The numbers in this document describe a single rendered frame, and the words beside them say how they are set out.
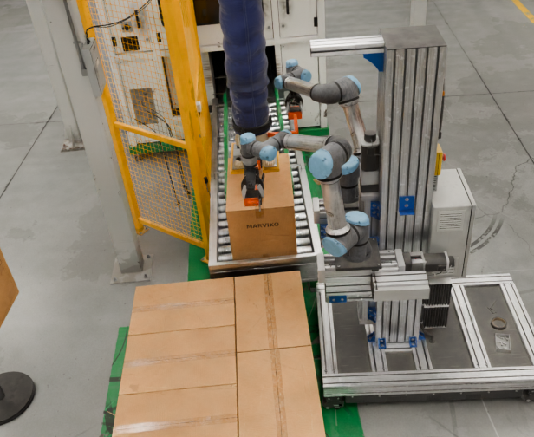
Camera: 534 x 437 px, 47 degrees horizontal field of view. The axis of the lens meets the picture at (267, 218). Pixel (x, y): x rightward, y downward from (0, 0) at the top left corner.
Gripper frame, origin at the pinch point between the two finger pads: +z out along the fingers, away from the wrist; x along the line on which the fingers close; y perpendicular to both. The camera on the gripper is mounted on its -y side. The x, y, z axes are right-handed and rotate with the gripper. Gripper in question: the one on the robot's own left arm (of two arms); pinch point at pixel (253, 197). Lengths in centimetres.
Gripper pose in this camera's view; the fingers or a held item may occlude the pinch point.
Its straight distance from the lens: 318.5
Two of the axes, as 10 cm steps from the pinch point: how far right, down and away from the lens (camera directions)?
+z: 0.7, 7.9, 6.0
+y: 0.0, -6.0, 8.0
